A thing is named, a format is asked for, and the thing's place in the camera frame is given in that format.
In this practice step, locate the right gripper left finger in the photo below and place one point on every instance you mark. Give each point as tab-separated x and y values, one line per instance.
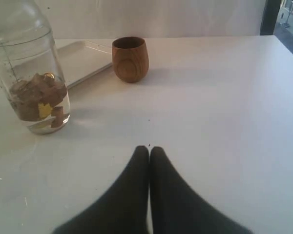
122	209

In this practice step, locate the brown food chunks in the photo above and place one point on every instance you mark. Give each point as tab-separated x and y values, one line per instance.
38	99

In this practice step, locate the brown wooden cup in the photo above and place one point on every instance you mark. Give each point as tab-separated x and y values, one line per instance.
130	60

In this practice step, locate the white rectangular tray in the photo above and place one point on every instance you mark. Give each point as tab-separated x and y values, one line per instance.
72	61

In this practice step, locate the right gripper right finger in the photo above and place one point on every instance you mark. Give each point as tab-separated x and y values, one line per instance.
177	209

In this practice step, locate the clear plastic tumbler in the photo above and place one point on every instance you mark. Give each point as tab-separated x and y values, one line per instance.
22	21

